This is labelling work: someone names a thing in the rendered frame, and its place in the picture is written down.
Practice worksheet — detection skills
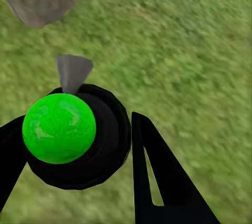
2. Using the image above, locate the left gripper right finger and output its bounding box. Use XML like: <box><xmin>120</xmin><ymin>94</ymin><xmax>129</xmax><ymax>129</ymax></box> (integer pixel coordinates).
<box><xmin>131</xmin><ymin>112</ymin><xmax>220</xmax><ymax>224</ymax></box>

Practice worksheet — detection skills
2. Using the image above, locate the pesticide atomizer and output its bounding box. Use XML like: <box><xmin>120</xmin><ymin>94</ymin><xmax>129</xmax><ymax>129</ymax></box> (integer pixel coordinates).
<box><xmin>22</xmin><ymin>54</ymin><xmax>132</xmax><ymax>190</ymax></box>

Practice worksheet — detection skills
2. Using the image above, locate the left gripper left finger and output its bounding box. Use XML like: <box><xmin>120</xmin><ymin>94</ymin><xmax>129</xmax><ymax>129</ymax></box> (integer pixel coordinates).
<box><xmin>0</xmin><ymin>115</ymin><xmax>27</xmax><ymax>212</ymax></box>

